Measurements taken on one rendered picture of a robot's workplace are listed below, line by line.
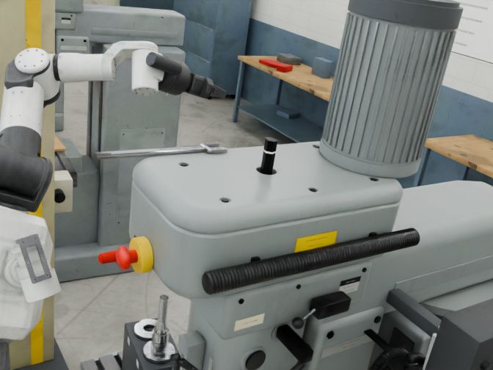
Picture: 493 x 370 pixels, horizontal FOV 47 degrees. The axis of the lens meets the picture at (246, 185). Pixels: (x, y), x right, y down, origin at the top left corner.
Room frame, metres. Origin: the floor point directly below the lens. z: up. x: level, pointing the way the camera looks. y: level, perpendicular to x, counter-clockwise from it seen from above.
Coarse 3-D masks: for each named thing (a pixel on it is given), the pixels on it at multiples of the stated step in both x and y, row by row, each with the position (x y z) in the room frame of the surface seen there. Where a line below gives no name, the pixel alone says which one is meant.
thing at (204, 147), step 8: (200, 144) 1.00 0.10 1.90; (208, 144) 1.01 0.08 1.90; (216, 144) 1.02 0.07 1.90; (96, 152) 0.88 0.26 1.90; (104, 152) 0.89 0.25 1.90; (112, 152) 0.89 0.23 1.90; (120, 152) 0.90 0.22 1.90; (128, 152) 0.90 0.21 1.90; (136, 152) 0.91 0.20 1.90; (144, 152) 0.92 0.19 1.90; (152, 152) 0.92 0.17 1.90; (160, 152) 0.93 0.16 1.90; (168, 152) 0.94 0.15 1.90; (176, 152) 0.95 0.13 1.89; (184, 152) 0.96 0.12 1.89; (192, 152) 0.97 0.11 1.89; (208, 152) 0.97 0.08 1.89; (216, 152) 0.98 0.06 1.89; (224, 152) 0.99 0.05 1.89
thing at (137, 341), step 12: (132, 324) 1.39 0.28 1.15; (144, 324) 1.38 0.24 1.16; (132, 336) 1.33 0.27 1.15; (144, 336) 1.33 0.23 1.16; (132, 348) 1.30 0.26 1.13; (144, 348) 1.28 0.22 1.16; (168, 348) 1.29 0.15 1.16; (132, 360) 1.29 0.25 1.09; (144, 360) 1.24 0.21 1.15; (156, 360) 1.23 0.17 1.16; (168, 360) 1.25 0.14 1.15
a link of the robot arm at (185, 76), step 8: (184, 64) 1.48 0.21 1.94; (184, 72) 1.44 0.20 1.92; (184, 80) 1.44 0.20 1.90; (192, 80) 1.47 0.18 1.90; (200, 80) 1.49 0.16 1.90; (208, 80) 1.50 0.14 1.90; (176, 88) 1.43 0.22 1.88; (184, 88) 1.44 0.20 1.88; (192, 88) 1.46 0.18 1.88; (200, 88) 1.49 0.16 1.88; (208, 88) 1.49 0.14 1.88; (200, 96) 1.48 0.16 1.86; (208, 96) 1.50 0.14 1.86
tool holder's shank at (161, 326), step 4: (160, 296) 1.28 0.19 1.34; (164, 296) 1.28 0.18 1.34; (160, 300) 1.27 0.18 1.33; (164, 300) 1.27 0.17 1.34; (160, 304) 1.27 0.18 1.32; (164, 304) 1.27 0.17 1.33; (160, 308) 1.27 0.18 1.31; (164, 308) 1.27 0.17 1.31; (160, 312) 1.27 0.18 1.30; (164, 312) 1.27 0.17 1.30; (160, 316) 1.27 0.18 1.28; (164, 316) 1.27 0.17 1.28; (160, 320) 1.27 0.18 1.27; (164, 320) 1.27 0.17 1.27; (156, 324) 1.27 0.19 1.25; (160, 324) 1.27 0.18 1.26; (164, 324) 1.27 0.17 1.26; (156, 328) 1.27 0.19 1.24; (160, 328) 1.26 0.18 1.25; (164, 328) 1.27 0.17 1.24; (160, 332) 1.27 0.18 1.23
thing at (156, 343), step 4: (152, 336) 1.27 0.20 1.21; (168, 336) 1.27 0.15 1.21; (152, 340) 1.27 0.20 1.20; (156, 340) 1.26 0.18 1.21; (160, 340) 1.26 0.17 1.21; (164, 340) 1.26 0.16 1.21; (152, 344) 1.26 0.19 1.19; (156, 344) 1.26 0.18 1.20; (160, 344) 1.26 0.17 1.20; (164, 344) 1.26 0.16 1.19; (152, 348) 1.26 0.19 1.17; (156, 348) 1.26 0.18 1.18; (160, 348) 1.26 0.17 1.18; (164, 348) 1.26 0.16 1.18; (156, 352) 1.26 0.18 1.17; (160, 352) 1.26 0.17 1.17; (164, 352) 1.26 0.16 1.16
